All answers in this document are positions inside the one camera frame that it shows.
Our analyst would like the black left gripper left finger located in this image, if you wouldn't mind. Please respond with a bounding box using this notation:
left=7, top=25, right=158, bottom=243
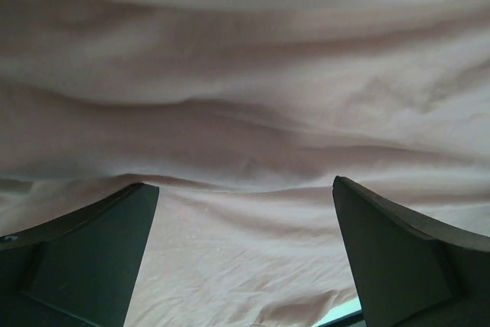
left=1, top=184, right=159, bottom=326

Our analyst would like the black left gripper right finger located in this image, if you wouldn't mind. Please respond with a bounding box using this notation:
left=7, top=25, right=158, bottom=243
left=332, top=176, right=489, bottom=326

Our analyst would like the pink printed t-shirt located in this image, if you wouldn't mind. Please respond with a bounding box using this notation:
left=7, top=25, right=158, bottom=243
left=1, top=0, right=489, bottom=326

